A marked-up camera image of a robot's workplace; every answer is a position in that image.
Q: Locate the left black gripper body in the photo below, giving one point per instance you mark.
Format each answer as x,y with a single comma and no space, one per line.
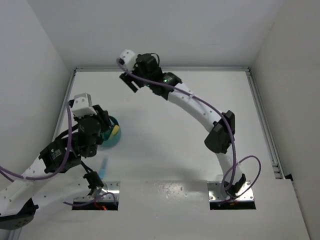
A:
101,116

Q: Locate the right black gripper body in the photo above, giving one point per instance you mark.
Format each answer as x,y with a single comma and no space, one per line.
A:
129,80

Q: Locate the yellow highlighter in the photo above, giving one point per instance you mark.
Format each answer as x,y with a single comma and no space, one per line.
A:
114,131

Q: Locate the blue highlighter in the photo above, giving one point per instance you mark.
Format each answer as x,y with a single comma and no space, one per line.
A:
103,167

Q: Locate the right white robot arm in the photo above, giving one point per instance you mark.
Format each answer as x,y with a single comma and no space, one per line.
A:
219,125

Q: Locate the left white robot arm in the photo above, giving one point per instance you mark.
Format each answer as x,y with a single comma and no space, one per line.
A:
17,206

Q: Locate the teal round organizer container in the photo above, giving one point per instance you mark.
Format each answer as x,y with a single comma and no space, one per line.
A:
110,143

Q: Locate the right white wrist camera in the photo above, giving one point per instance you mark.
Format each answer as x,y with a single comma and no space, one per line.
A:
128,59

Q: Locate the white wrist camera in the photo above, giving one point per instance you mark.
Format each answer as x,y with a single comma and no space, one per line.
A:
128,59
81,106

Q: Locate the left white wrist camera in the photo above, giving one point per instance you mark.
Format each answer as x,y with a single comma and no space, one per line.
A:
81,106

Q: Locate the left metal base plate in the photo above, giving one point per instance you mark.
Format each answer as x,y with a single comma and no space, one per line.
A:
110,187

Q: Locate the metal base plate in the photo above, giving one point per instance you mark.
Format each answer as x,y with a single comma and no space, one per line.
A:
110,187
245,194

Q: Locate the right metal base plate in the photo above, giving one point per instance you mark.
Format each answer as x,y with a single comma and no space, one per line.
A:
245,194

